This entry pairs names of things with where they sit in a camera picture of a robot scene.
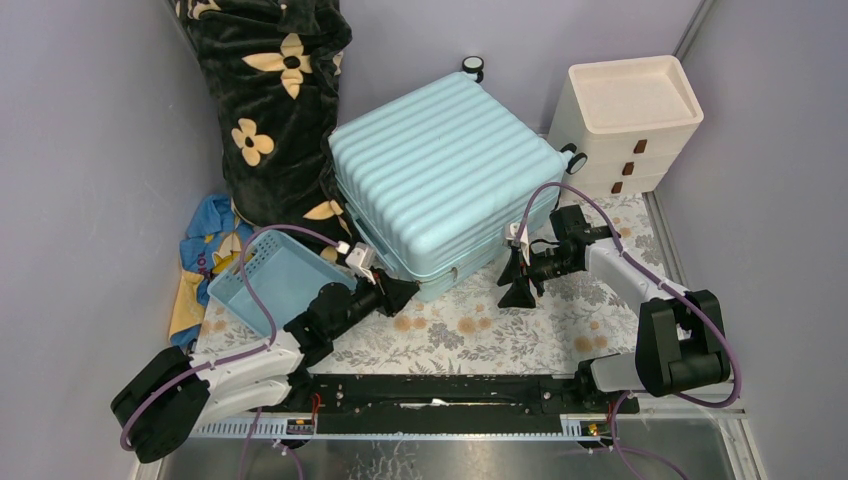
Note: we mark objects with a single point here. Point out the floral patterned floor mat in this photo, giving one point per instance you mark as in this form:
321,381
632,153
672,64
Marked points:
464,332

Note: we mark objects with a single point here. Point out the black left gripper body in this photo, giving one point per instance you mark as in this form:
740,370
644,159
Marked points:
383,293

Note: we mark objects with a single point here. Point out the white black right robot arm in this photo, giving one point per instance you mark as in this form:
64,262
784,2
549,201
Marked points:
675,350

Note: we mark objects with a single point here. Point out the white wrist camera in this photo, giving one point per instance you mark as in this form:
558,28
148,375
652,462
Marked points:
516,236
359,259

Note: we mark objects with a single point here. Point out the black floral plush blanket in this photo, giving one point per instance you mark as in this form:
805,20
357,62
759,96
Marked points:
273,70

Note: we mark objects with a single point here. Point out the light blue ribbed suitcase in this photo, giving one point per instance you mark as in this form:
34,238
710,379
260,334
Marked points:
432,179

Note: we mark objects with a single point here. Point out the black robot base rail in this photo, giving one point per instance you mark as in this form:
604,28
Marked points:
431,407

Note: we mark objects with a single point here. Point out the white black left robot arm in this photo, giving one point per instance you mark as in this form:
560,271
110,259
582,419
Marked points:
176,392

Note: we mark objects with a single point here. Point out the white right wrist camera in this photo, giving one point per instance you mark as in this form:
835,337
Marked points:
516,236

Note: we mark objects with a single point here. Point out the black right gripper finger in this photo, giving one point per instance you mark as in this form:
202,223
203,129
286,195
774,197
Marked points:
515,268
519,295

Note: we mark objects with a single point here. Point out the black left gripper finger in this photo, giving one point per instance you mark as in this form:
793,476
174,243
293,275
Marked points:
396,299
396,287

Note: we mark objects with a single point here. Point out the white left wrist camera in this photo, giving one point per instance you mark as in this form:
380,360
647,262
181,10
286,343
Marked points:
359,259

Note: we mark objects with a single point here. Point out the white three-drawer storage cabinet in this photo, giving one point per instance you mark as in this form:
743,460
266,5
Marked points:
627,119

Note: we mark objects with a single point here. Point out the light blue perforated plastic basket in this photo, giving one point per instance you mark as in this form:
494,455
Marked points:
285,275

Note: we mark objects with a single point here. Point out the blue yellow cloth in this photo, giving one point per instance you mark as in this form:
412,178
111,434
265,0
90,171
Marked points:
213,240

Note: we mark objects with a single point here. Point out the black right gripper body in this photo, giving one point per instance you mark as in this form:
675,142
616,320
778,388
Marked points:
547,265

